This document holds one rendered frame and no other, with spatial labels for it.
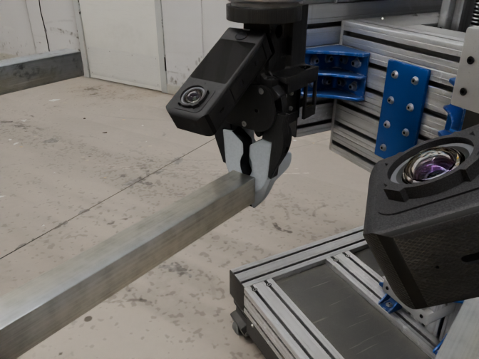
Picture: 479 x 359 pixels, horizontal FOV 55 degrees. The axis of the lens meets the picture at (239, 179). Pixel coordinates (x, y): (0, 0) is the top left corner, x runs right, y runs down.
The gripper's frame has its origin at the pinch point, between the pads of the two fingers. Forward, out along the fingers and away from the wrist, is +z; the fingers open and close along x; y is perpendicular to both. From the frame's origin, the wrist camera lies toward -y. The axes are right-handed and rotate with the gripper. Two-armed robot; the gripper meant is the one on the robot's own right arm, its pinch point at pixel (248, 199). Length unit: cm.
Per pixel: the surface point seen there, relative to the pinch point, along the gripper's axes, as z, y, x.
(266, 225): 83, 101, 67
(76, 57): -12.9, -3.6, 23.5
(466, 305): -2.9, -6.4, -23.8
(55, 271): -3.5, -22.2, 1.0
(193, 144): 83, 147, 153
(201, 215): -2.9, -9.1, -1.5
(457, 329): -2.9, -9.1, -23.9
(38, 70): -12.3, -8.6, 23.5
